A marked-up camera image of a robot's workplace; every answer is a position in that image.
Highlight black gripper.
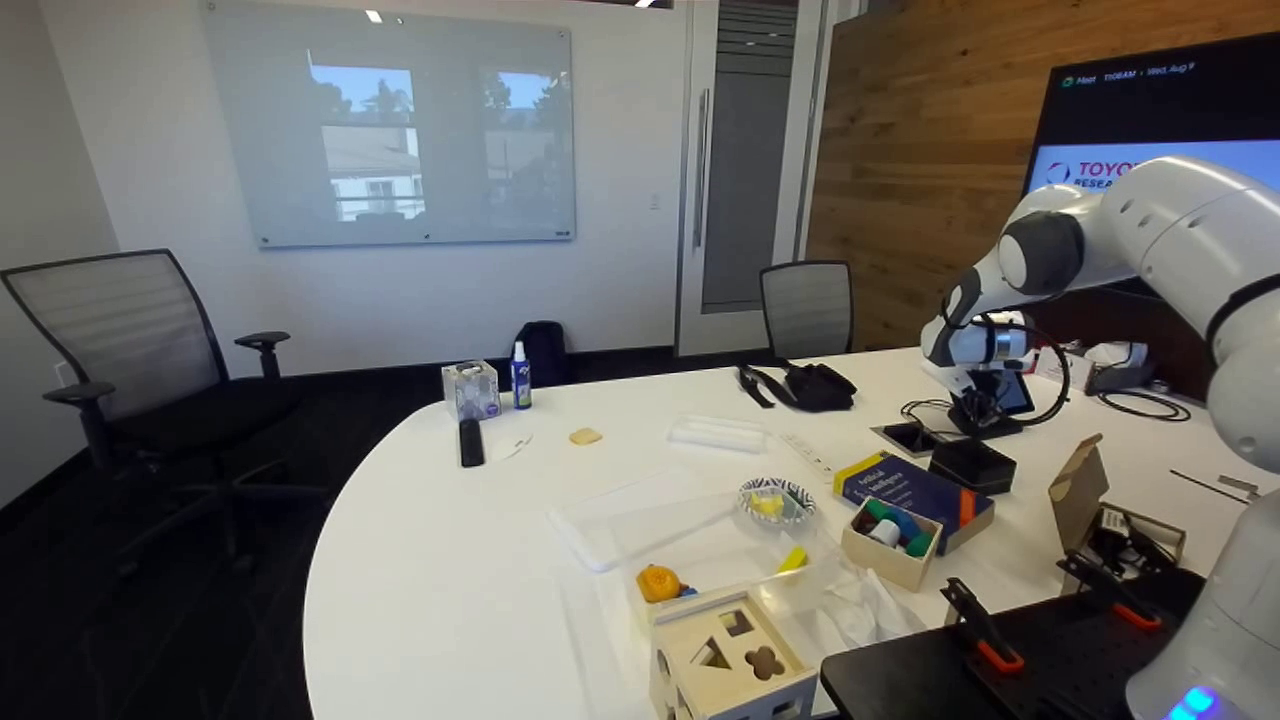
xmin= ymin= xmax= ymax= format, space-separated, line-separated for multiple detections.
xmin=950 ymin=356 xmax=1031 ymax=434

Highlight black tablet on stand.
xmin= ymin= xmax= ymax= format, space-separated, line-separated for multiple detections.
xmin=939 ymin=359 xmax=1039 ymax=445

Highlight small black box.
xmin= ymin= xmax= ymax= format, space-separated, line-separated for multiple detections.
xmin=927 ymin=439 xmax=1021 ymax=495

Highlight flat black phone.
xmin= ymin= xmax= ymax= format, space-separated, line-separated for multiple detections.
xmin=871 ymin=421 xmax=950 ymax=455

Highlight blue book box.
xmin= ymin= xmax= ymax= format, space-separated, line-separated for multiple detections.
xmin=832 ymin=447 xmax=999 ymax=551

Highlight white device with black base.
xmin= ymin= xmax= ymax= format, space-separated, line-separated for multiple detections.
xmin=1078 ymin=337 xmax=1156 ymax=399

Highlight small cardboard box with blocks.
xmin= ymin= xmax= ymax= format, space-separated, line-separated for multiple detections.
xmin=842 ymin=492 xmax=950 ymax=586

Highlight open cardboard box with flap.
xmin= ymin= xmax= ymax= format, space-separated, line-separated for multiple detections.
xmin=1044 ymin=430 xmax=1191 ymax=579

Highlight grey mesh office chair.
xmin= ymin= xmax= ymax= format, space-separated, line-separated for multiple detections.
xmin=757 ymin=254 xmax=860 ymax=362

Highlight thin dark pen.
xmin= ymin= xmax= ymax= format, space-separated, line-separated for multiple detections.
xmin=1170 ymin=462 xmax=1259 ymax=507

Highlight clear bowl with yellow piece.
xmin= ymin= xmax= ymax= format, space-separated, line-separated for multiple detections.
xmin=735 ymin=474 xmax=819 ymax=536

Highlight clear plastic bags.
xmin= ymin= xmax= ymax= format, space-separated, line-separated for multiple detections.
xmin=786 ymin=564 xmax=925 ymax=656

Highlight white framed glass door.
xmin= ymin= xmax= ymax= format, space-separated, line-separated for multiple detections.
xmin=673 ymin=0 xmax=836 ymax=359

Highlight wooden shape sorter box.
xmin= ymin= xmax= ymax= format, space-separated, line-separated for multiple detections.
xmin=649 ymin=593 xmax=819 ymax=720

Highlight orange toy piece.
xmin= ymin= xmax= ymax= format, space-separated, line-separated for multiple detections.
xmin=634 ymin=560 xmax=695 ymax=607

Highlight black bag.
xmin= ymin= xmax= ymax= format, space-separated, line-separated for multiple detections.
xmin=513 ymin=315 xmax=572 ymax=390

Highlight small blue spray bottle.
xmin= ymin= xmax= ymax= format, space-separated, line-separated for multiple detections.
xmin=508 ymin=337 xmax=536 ymax=410

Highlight black remote control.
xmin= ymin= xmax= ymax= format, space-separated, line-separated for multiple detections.
xmin=456 ymin=410 xmax=487 ymax=470

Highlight clear plastic tissue box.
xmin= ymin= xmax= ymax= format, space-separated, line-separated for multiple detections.
xmin=440 ymin=356 xmax=503 ymax=421

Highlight glass whiteboard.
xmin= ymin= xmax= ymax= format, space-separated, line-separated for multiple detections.
xmin=202 ymin=0 xmax=581 ymax=250

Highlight black mesh office chair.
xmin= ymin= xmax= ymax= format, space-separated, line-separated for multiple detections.
xmin=0 ymin=245 xmax=316 ymax=574

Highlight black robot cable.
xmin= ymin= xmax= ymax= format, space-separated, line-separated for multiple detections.
xmin=1027 ymin=331 xmax=1078 ymax=430

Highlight black looped table cable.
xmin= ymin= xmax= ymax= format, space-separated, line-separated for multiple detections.
xmin=1095 ymin=385 xmax=1197 ymax=429

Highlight black clamp with orange handle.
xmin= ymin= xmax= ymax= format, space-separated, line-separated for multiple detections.
xmin=1055 ymin=551 xmax=1170 ymax=640
xmin=936 ymin=572 xmax=1031 ymax=681

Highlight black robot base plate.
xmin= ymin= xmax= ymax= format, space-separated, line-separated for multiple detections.
xmin=815 ymin=572 xmax=1211 ymax=720

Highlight large wall display screen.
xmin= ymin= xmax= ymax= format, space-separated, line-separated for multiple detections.
xmin=1021 ymin=28 xmax=1280 ymax=390

